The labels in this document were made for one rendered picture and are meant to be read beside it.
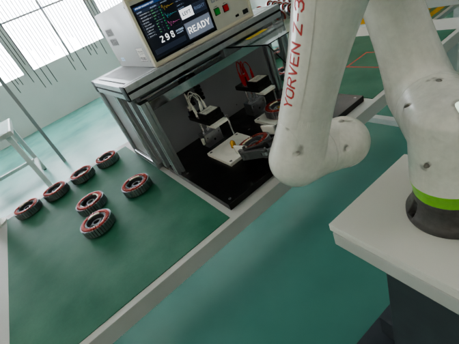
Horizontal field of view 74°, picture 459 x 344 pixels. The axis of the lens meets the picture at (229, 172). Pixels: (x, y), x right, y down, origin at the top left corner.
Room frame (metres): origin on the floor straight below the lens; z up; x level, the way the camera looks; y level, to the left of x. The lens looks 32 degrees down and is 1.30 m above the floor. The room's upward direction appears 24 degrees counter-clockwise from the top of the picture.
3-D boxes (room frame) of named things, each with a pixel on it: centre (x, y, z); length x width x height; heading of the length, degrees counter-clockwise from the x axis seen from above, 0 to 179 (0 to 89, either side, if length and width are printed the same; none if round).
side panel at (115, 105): (1.24, 0.30, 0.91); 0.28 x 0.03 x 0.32; 24
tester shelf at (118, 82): (1.30, -0.03, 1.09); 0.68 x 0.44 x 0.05; 114
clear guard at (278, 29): (1.10, -0.33, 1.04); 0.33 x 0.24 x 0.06; 24
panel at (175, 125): (1.24, -0.06, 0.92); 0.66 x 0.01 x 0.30; 114
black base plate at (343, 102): (1.03, -0.16, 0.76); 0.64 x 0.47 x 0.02; 114
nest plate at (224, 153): (0.96, -0.05, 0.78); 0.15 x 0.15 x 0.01; 24
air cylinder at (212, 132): (1.09, 0.01, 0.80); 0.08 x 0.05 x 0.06; 114
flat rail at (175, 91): (1.10, -0.12, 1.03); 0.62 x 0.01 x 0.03; 114
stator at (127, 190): (1.02, 0.34, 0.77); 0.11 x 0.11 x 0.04
